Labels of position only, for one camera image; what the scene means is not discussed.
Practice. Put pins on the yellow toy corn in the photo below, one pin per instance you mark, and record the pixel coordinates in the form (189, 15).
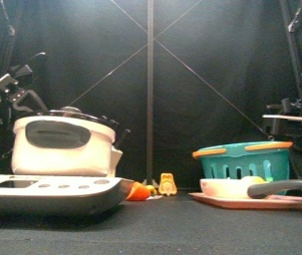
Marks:
(254, 179)

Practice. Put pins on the pink rectangular plastic tray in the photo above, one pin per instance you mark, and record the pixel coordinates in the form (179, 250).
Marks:
(255, 202)

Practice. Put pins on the teal basket with orange rim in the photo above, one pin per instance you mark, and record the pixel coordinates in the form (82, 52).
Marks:
(241, 156)

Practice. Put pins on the white kitchen scale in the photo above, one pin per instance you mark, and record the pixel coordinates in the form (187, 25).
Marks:
(61, 159)

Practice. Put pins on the white toy utensil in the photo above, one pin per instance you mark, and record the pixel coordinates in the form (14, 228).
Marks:
(156, 198)

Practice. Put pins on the orange toy carrot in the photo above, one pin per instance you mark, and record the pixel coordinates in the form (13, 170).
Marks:
(138, 192)

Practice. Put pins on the black vertical frame post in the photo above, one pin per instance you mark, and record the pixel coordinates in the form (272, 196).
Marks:
(151, 93)

